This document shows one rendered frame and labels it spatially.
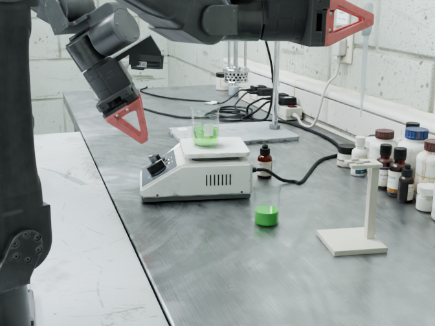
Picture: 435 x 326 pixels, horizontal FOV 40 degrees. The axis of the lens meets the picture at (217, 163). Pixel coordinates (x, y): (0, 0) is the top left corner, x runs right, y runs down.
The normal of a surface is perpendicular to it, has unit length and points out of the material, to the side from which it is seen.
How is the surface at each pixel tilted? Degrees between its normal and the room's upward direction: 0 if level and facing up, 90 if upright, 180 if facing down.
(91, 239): 0
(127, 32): 65
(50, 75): 90
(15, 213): 90
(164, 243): 0
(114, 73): 90
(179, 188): 90
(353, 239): 0
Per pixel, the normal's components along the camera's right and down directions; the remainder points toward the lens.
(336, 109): -0.95, 0.08
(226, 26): 0.68, 0.20
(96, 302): 0.00, -0.96
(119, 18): 0.78, -0.29
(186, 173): 0.12, 0.27
